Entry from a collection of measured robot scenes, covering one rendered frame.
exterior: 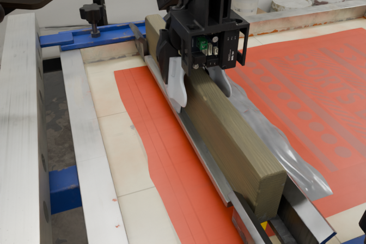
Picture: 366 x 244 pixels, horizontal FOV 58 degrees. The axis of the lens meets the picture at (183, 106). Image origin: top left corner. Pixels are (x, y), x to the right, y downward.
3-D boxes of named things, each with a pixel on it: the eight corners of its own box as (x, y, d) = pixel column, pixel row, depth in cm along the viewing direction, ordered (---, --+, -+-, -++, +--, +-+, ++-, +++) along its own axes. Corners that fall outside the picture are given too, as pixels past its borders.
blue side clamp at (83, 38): (196, 41, 79) (197, 12, 74) (205, 50, 75) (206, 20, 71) (65, 62, 70) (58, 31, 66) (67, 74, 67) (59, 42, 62)
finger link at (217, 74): (221, 124, 46) (214, 69, 40) (204, 101, 50) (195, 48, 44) (242, 117, 46) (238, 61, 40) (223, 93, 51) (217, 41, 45)
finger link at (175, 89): (170, 134, 43) (182, 71, 38) (157, 108, 48) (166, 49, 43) (192, 132, 44) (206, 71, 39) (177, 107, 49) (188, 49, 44)
